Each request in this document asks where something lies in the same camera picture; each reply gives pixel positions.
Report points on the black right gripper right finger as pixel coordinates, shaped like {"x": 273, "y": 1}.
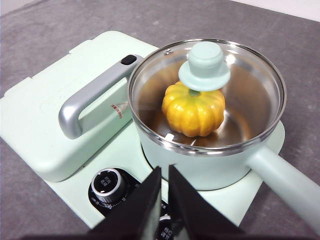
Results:
{"x": 195, "y": 215}

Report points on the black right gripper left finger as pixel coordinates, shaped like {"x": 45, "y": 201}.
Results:
{"x": 135, "y": 212}

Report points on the yellow toy pumpkin green stem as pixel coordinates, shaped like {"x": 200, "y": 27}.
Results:
{"x": 193, "y": 112}

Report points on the glass pot lid green knob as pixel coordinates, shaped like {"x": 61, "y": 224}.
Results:
{"x": 205, "y": 62}

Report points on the silver control knob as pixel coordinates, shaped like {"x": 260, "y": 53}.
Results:
{"x": 108, "y": 183}
{"x": 165, "y": 228}

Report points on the mint green breakfast machine base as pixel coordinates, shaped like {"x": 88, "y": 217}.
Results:
{"x": 75, "y": 195}

